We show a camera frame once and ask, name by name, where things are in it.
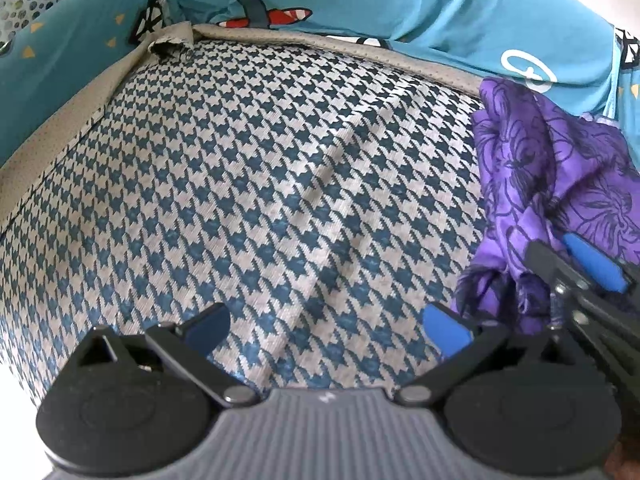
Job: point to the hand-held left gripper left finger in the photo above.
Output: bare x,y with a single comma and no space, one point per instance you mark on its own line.
210,325

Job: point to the purple floral garment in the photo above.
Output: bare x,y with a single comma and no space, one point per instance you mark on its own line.
525,160

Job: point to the blue printed bumper cushion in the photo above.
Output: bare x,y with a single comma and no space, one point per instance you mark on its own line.
65,75
630,80
400,5

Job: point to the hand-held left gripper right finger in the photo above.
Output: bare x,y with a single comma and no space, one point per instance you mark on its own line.
445,332

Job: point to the white plastic basket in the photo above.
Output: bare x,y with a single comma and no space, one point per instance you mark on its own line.
30,5

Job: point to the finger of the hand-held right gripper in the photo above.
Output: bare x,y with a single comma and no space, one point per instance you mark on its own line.
542,260
595,260

